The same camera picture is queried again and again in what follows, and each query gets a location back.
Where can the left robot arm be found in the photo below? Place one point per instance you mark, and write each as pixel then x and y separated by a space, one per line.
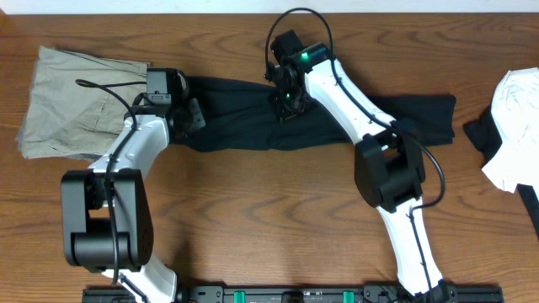
pixel 106 222

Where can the black leggings red waistband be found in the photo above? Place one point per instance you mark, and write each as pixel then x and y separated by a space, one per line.
pixel 239 115

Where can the folded khaki trousers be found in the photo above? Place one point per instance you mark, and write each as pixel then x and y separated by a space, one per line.
pixel 67 120

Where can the black and white garment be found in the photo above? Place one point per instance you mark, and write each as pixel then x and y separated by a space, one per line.
pixel 506 133

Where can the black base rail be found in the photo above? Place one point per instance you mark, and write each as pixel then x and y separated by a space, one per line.
pixel 369 293

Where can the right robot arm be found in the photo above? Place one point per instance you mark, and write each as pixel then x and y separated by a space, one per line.
pixel 389 166

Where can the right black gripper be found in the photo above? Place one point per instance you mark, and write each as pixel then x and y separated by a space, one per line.
pixel 284 114

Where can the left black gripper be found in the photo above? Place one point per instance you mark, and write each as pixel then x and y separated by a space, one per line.
pixel 198 119

